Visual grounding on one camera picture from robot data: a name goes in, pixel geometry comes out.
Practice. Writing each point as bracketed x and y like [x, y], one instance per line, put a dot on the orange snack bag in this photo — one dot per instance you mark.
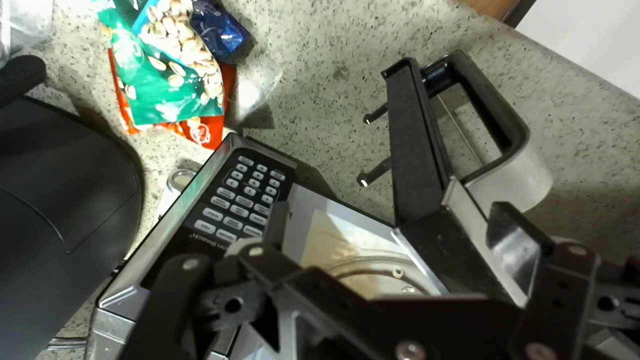
[202, 130]

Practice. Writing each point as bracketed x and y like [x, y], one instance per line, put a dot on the black air fryer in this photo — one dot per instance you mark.
[60, 213]

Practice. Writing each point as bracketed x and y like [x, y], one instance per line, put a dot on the blue snack bag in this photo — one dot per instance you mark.
[221, 31]

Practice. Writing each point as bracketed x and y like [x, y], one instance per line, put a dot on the green snack bag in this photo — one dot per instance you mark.
[160, 67]

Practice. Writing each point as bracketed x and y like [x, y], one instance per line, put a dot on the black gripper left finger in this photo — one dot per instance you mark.
[173, 300]

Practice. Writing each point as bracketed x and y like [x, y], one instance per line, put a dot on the clear plastic container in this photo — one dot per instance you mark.
[20, 20]

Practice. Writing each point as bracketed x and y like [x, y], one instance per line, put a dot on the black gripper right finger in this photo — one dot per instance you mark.
[561, 286]

